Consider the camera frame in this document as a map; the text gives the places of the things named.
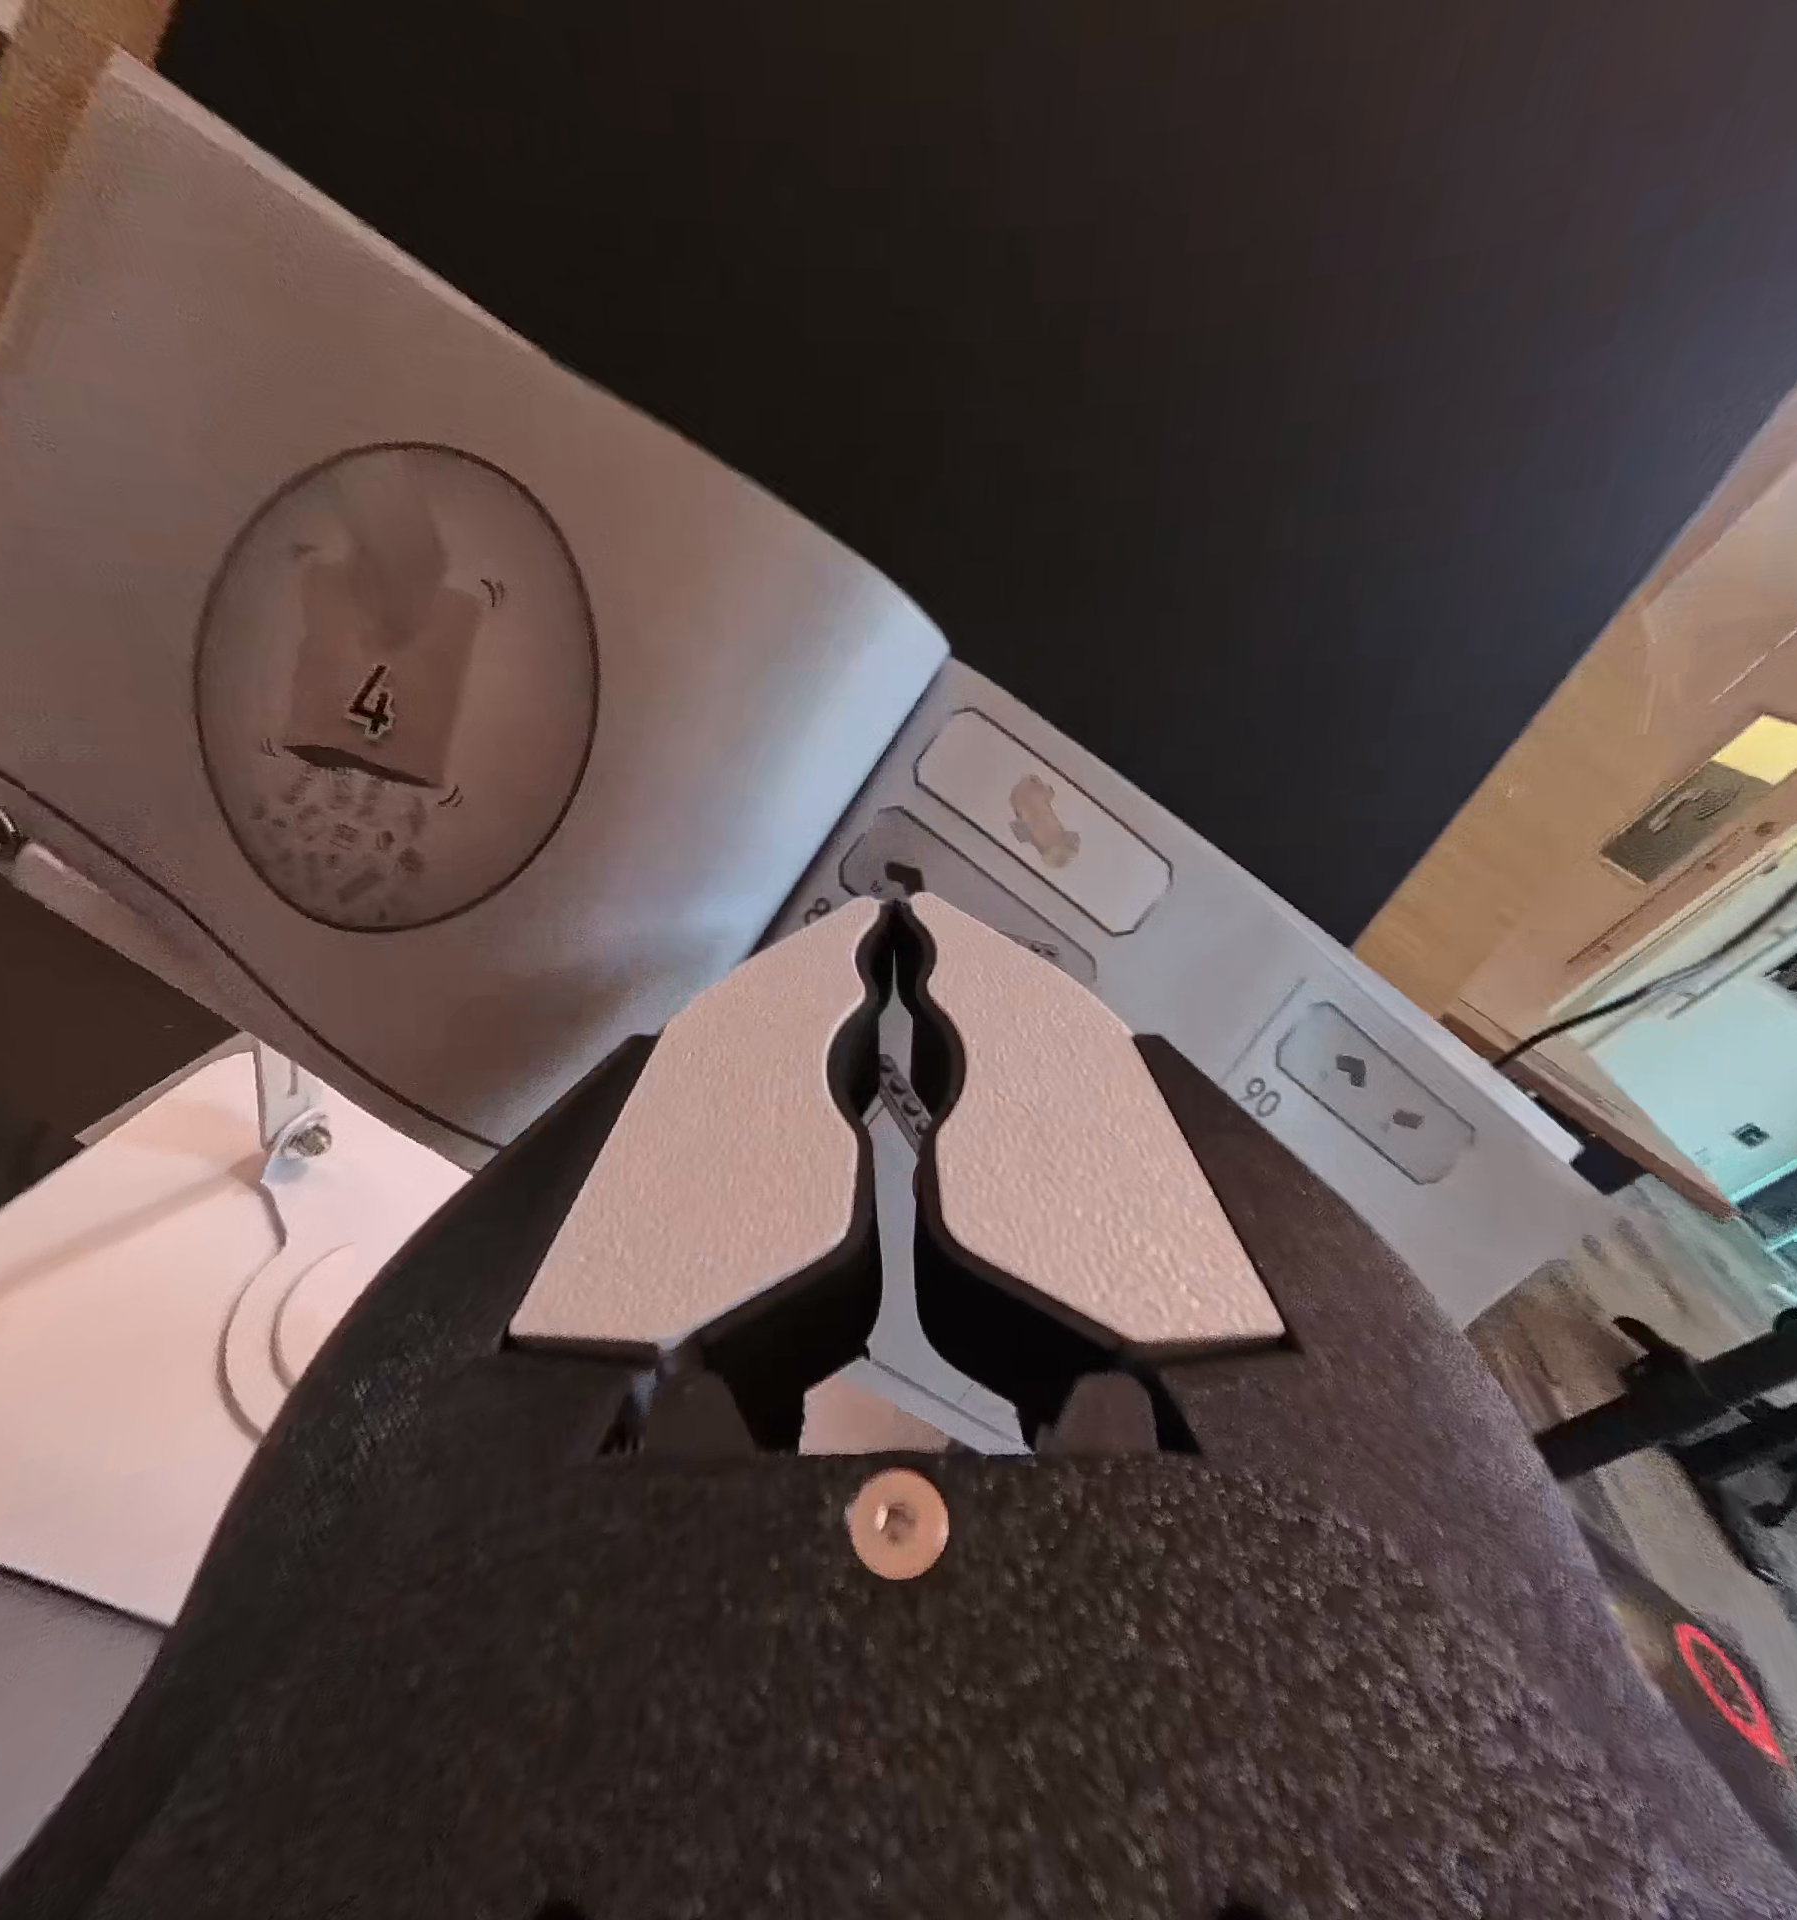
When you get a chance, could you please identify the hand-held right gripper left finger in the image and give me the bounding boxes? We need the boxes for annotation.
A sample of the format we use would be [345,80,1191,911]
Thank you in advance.
[509,894,903,1453]

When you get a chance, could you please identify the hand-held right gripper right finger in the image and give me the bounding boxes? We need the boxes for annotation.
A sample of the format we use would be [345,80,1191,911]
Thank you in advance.
[898,892,1291,1453]

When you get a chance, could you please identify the lego instruction booklet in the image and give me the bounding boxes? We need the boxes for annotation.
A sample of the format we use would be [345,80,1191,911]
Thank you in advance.
[0,46,1589,1331]

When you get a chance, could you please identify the white book stand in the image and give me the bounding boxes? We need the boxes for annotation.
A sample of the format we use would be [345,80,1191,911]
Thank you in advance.
[0,751,472,1630]

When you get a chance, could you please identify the black panel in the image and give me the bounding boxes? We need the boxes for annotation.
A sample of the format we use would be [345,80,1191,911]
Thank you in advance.
[156,0,1797,948]

